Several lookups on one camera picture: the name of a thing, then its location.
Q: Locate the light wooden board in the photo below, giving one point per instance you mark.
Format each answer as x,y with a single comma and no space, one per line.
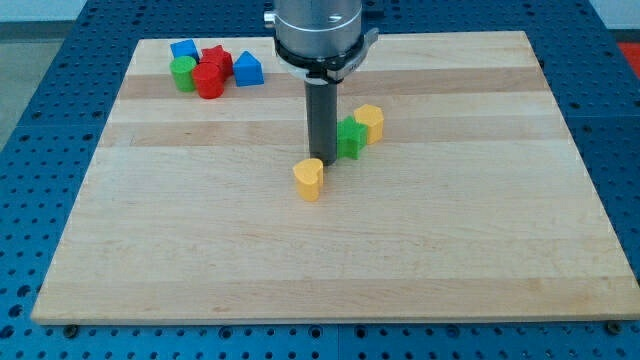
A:
475,206

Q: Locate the green star block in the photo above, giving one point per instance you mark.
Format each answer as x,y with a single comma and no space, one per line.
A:
352,138

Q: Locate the blue cube block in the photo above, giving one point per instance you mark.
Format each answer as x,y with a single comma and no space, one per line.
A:
185,48

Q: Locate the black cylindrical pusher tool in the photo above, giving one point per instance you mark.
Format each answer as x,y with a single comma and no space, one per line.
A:
321,109

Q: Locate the yellow hexagon block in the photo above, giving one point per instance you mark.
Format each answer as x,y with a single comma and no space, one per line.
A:
372,117

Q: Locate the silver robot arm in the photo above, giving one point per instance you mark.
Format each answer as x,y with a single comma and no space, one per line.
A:
319,41

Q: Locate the green cylinder block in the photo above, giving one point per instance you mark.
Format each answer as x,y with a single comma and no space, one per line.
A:
181,70

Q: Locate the red cylinder block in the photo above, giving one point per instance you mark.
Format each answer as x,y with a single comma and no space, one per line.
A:
208,80

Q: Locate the blue triangle block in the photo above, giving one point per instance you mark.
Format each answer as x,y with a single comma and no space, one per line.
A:
248,70

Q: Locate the red star block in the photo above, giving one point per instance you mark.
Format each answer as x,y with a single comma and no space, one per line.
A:
221,58

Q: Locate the yellow heart block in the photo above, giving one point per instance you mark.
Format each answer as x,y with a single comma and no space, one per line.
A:
309,178

